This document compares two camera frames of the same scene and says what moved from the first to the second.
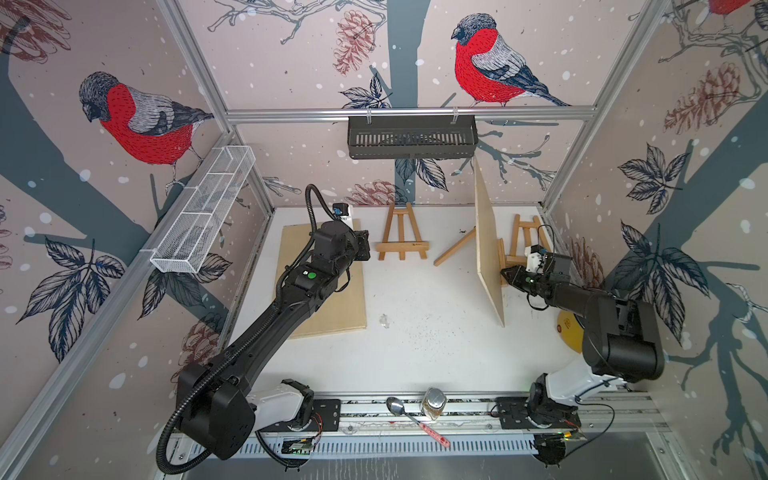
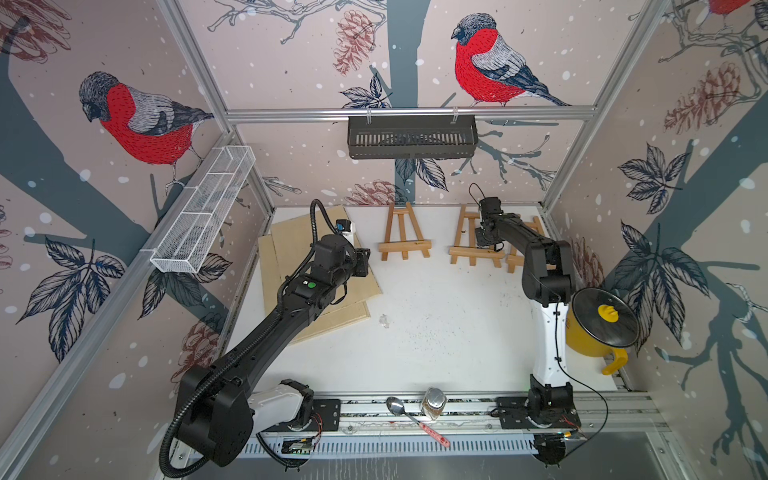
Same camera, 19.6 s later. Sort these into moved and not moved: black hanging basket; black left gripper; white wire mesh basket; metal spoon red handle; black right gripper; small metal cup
Moved: black left gripper; black right gripper
Not moved: black hanging basket; small metal cup; white wire mesh basket; metal spoon red handle
